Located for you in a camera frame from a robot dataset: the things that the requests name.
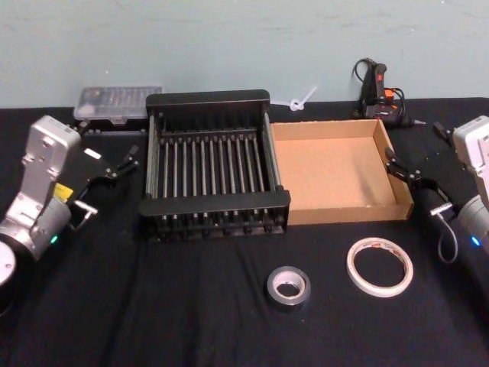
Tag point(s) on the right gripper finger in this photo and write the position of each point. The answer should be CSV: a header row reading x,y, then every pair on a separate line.
x,y
401,170
441,130

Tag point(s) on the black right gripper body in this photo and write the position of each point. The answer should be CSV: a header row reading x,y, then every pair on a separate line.
x,y
433,193

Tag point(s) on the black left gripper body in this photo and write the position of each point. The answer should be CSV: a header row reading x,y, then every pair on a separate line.
x,y
89,168

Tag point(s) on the white tape roll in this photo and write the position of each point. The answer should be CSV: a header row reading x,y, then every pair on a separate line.
x,y
353,267

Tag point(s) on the silver tape roll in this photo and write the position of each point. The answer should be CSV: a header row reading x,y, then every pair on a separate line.
x,y
273,292

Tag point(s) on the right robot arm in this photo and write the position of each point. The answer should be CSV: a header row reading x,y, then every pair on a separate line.
x,y
475,218

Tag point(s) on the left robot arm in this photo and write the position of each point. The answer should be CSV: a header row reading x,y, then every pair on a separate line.
x,y
42,153

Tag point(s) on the clear plastic case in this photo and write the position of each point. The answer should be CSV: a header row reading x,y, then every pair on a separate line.
x,y
114,101

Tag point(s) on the shallow brown cardboard tray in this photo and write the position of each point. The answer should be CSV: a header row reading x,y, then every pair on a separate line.
x,y
328,172

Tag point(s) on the black rack with steel bars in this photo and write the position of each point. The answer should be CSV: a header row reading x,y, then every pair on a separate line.
x,y
214,208

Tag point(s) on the small white plastic piece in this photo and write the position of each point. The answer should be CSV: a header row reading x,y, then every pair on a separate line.
x,y
296,104

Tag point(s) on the black table cloth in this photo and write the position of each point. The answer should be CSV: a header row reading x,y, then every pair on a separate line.
x,y
191,306

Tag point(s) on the pale wall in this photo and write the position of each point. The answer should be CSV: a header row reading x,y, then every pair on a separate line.
x,y
229,46

